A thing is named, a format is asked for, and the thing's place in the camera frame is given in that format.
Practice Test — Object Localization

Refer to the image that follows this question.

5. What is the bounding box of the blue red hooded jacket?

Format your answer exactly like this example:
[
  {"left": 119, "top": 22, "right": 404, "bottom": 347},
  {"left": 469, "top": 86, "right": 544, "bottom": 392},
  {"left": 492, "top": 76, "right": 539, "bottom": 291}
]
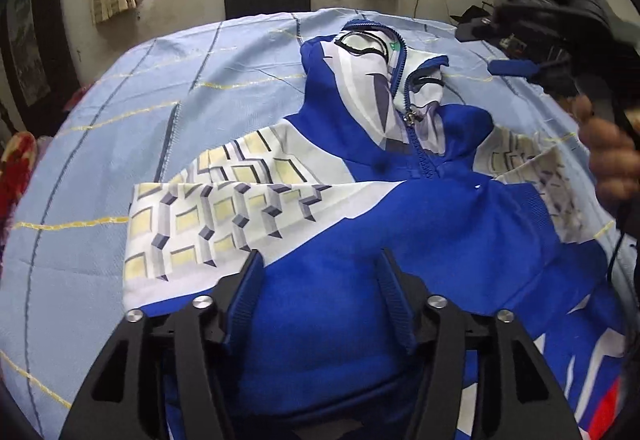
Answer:
[{"left": 124, "top": 20, "right": 625, "bottom": 439}]

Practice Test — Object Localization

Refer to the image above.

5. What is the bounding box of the person right hand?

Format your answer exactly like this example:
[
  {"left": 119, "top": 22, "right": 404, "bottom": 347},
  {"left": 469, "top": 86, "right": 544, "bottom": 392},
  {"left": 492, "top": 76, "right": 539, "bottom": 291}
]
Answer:
[{"left": 573, "top": 95, "right": 640, "bottom": 215}]

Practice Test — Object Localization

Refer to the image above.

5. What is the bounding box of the red flower blanket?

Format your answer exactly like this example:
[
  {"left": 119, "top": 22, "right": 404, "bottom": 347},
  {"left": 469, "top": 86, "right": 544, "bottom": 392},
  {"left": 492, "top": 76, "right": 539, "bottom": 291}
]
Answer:
[{"left": 0, "top": 131, "right": 38, "bottom": 231}]

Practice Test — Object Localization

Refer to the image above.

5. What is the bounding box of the dark framed painting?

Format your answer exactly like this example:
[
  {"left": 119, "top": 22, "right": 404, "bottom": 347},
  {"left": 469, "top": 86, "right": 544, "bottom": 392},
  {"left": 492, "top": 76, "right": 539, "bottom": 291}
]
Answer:
[{"left": 1, "top": 0, "right": 52, "bottom": 126}]

